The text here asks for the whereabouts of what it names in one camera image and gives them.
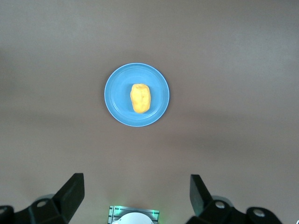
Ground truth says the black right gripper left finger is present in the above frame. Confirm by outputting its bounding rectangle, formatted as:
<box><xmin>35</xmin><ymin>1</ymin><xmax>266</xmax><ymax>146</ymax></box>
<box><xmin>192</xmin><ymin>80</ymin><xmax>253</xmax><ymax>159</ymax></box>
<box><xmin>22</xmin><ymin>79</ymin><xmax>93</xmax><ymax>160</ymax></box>
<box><xmin>0</xmin><ymin>173</ymin><xmax>85</xmax><ymax>224</ymax></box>

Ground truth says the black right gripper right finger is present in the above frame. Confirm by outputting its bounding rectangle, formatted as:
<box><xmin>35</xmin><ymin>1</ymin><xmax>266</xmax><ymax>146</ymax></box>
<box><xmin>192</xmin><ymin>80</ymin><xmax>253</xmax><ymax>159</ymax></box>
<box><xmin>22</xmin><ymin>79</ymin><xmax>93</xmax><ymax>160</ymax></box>
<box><xmin>186</xmin><ymin>174</ymin><xmax>283</xmax><ymax>224</ymax></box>

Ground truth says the yellow potato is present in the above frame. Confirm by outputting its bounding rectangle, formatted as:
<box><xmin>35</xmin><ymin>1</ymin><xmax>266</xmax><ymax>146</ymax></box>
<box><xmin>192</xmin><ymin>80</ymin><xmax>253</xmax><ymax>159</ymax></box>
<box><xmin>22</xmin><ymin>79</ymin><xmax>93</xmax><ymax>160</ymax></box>
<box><xmin>130</xmin><ymin>83</ymin><xmax>151</xmax><ymax>114</ymax></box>

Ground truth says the blue round plate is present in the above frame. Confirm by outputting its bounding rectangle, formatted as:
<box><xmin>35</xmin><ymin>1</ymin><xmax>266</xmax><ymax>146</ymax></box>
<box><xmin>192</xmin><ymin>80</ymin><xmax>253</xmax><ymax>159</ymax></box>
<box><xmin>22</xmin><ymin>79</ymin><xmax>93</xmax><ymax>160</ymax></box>
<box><xmin>104</xmin><ymin>62</ymin><xmax>171</xmax><ymax>128</ymax></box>

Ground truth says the brown table cover sheet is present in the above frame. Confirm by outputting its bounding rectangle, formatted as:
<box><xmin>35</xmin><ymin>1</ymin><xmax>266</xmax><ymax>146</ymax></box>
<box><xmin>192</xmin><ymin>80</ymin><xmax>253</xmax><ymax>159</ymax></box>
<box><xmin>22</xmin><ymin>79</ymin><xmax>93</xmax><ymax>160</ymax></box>
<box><xmin>0</xmin><ymin>0</ymin><xmax>299</xmax><ymax>224</ymax></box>

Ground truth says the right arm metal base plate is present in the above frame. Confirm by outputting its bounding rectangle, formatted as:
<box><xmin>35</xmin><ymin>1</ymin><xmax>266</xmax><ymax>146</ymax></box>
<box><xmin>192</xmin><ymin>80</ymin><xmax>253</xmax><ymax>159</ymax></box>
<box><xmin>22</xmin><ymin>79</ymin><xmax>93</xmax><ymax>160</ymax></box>
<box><xmin>108</xmin><ymin>205</ymin><xmax>160</xmax><ymax>224</ymax></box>

